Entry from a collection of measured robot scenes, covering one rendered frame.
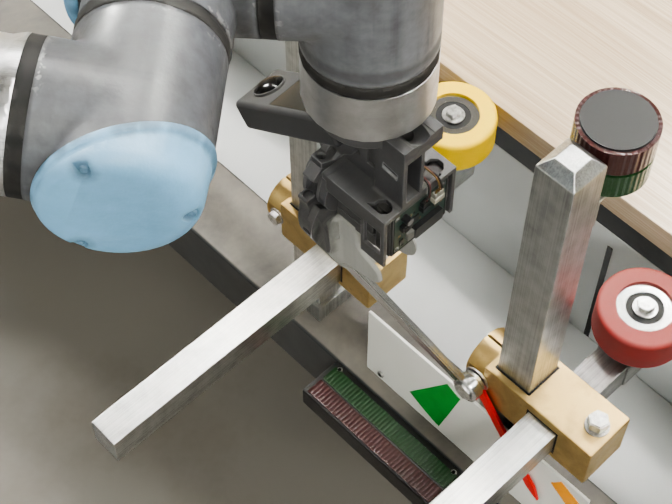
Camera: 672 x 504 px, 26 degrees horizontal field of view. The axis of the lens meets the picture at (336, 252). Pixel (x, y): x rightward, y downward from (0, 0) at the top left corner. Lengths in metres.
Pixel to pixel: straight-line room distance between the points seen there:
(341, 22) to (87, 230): 0.19
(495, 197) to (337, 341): 0.23
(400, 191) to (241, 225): 0.54
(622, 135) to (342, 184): 0.19
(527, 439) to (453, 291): 0.38
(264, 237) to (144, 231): 0.71
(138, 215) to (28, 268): 1.58
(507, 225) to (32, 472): 0.93
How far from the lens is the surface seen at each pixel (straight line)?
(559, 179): 0.98
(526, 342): 1.15
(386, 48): 0.87
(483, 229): 1.55
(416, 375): 1.33
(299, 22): 0.85
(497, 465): 1.18
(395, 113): 0.91
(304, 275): 1.29
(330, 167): 1.00
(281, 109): 1.02
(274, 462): 2.14
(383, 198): 0.99
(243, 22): 0.86
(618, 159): 1.00
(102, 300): 2.30
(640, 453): 1.48
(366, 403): 1.38
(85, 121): 0.76
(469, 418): 1.30
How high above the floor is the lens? 1.92
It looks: 56 degrees down
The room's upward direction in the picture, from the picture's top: straight up
